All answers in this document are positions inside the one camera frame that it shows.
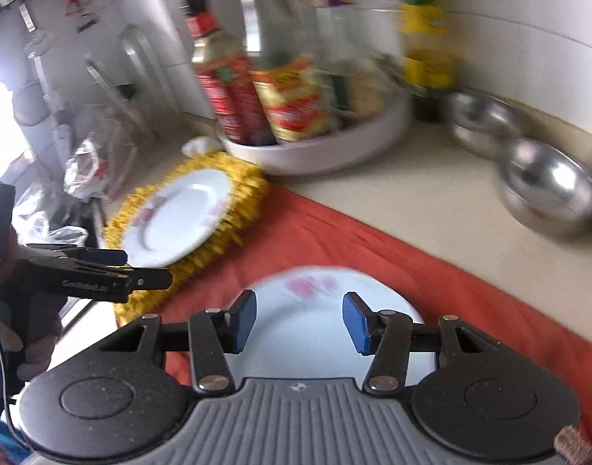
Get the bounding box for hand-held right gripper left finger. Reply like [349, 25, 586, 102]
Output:
[100, 289, 258, 394]

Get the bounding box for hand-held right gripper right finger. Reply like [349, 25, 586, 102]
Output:
[343, 292, 502, 395]

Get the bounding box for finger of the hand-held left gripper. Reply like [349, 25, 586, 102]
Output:
[15, 258, 174, 304]
[25, 245, 128, 268]

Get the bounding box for white floral plate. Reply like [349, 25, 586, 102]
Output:
[120, 169, 233, 268]
[223, 265, 437, 381]

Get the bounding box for person's right forearm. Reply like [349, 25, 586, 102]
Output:
[553, 425, 592, 465]

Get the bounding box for person's left hand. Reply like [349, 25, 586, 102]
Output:
[22, 300, 67, 375]

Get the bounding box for clear crumpled plastic bag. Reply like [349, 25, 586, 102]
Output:
[11, 186, 89, 255]

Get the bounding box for crumpled plastic bag red print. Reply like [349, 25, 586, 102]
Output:
[62, 136, 134, 200]

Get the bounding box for yellow woven mat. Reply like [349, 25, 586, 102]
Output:
[102, 151, 271, 327]

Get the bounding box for orange cloth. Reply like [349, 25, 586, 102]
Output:
[160, 181, 592, 446]

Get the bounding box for white garlic bulb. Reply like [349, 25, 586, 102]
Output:
[182, 136, 220, 157]

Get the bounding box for hanging steel ladle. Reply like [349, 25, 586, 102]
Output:
[11, 4, 52, 124]

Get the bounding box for white rotating condiment rack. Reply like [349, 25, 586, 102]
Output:
[167, 0, 415, 177]

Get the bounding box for hanging steel tongs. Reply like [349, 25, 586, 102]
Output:
[120, 24, 168, 124]

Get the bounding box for red label sauce bottle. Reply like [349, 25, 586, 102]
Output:
[178, 0, 277, 146]

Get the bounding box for yellow cap sauce bottle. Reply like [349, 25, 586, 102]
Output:
[228, 0, 336, 145]

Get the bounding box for green yellow label bottle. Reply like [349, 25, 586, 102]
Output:
[398, 0, 457, 122]

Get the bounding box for black cable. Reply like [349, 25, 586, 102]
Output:
[0, 300, 38, 453]

